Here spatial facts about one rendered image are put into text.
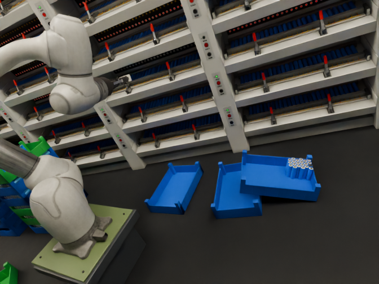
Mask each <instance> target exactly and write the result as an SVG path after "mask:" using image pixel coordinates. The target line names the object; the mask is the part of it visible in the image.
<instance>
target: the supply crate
mask: <svg viewBox="0 0 379 284"><path fill-rule="evenodd" d="M38 140H39V141H35V142H32V143H27V144H25V143H24V142H23V141H20V142H18V143H19V144H20V145H21V144H22V145H23V146H24V147H25V149H26V150H27V151H28V152H30V153H32V154H34V155H36V156H38V157H39V156H41V155H43V154H44V152H46V151H47V150H48V149H49V148H50V145H49V144H48V142H47V141H46V140H45V139H44V138H43V136H40V137H39V138H38ZM16 177H17V176H16V175H14V174H11V173H9V172H7V171H6V172H4V171H3V170H2V169H0V185H1V184H9V183H10V182H12V181H13V180H14V179H15V178H16Z"/></svg>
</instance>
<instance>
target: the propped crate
mask: <svg viewBox="0 0 379 284"><path fill-rule="evenodd" d="M290 159H291V158H290ZM307 159H310V160H311V161H312V155H307V157H306V159H303V160H307ZM287 160H288V157H274V156H260V155H252V154H247V150H243V154H242V163H241V180H240V193H244V194H254V195H260V196H270V197H280V198H290V199H300V200H306V201H317V198H318V195H319V193H320V189H321V185H320V184H318V183H317V181H316V177H315V173H314V170H313V172H312V175H311V179H310V180H306V179H303V178H302V180H300V179H298V178H294V179H291V178H290V177H287V176H286V175H287V174H286V170H285V169H286V165H287Z"/></svg>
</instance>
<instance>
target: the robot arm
mask: <svg viewBox="0 0 379 284"><path fill-rule="evenodd" d="M26 60H39V61H42V62H44V63H45V64H47V65H48V66H49V67H52V68H55V69H57V71H58V81H57V84H56V87H54V89H53V90H52V91H51V93H50V96H49V102H50V105H51V107H52V108H53V110H54V111H56V112H57V113H60V114H66V115H74V114H78V113H82V112H84V111H87V110H89V109H90V108H92V107H93V106H94V105H95V104H97V103H99V102H101V101H103V100H105V99H106V98H107V96H109V95H111V93H112V91H113V89H115V88H116V87H118V85H122V84H127V82H130V81H132V79H131V77H130V75H129V74H128V75H125V76H122V77H120V78H119V77H116V79H107V78H105V77H100V78H98V77H93V76H92V50H91V43H90V40H89V35H88V33H87V30H86V28H85V26H84V24H83V23H82V21H81V20H80V19H79V18H76V17H71V16H67V15H62V14H58V15H56V16H54V18H53V19H52V20H51V22H50V30H48V31H44V32H43V33H42V34H41V35H40V36H38V37H34V38H27V39H21V40H18V41H14V42H11V43H9V44H7V45H5V46H3V47H1V48H0V77H2V76H3V75H4V74H5V73H7V72H8V71H9V70H10V69H11V68H13V67H14V66H15V65H17V64H18V63H20V62H22V61H26ZM0 169H2V170H5V171H7V172H9V173H11V174H14V175H16V176H18V177H20V178H22V179H24V184H25V186H26V187H27V188H28V189H30V190H31V191H32V192H31V194H30V197H29V202H30V208H31V211H32V213H33V215H34V217H35V218H36V219H37V220H38V222H39V223H40V224H41V225H42V226H43V227H44V228H45V229H46V230H47V231H48V232H49V233H50V234H51V235H52V236H53V237H54V238H55V239H57V240H58V241H59V242H58V243H57V244H56V245H55V246H54V247H53V249H52V250H53V252H54V253H59V252H61V253H65V254H69V255H73V256H78V257H79V258H80V259H82V260H84V259H86V258H87V257H88V256H89V254H90V251H91V249H92V248H93V247H94V245H95V244H96V242H97V241H105V240H106V239H107V238H108V235H107V233H106V232H104V231H105V229H106V228H107V226H108V225H109V224H110V223H111V222H112V218H111V217H109V216H108V217H100V216H96V215H95V214H94V213H93V211H92V210H91V208H90V206H89V205H88V201H87V199H86V197H85V194H84V192H83V179H82V174H81V172H80V169H79V168H78V166H77V165H76V164H75V163H73V162H72V161H70V160H68V159H64V158H57V157H54V156H51V155H43V156H39V157H38V156H36V155H34V154H32V153H30V152H28V151H26V150H24V149H22V148H20V147H18V146H16V145H14V144H12V143H11V142H9V141H7V140H5V139H3V138H1V137H0Z"/></svg>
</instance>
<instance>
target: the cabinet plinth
mask: <svg viewBox="0 0 379 284"><path fill-rule="evenodd" d="M370 125H373V115H372V114H365V115H361V116H356V117H350V118H344V119H338V120H335V121H329V122H323V123H317V124H314V125H308V126H302V127H296V128H290V129H287V130H281V131H275V132H269V133H266V134H260V135H254V136H248V142H249V146H254V145H261V144H267V143H273V142H277V141H283V140H289V139H296V138H299V137H306V136H312V135H318V134H324V133H329V132H335V131H341V130H347V129H351V128H357V127H364V126H370ZM231 149H232V148H231V145H230V142H229V140H228V141H222V142H218V143H212V144H207V145H201V146H197V147H191V148H186V149H180V150H174V151H171V152H165V153H159V154H153V155H150V156H145V157H144V158H143V159H144V161H145V163H146V164H151V163H157V162H163V161H169V160H174V159H180V158H186V157H192V156H199V155H203V154H209V153H215V152H221V151H225V150H231ZM128 167H131V166H130V165H129V163H128V161H127V160H123V161H117V162H111V163H106V164H102V165H96V166H90V167H85V168H79V169H80V172H81V174H82V176H83V175H89V174H95V173H100V172H106V171H112V170H118V169H122V168H128Z"/></svg>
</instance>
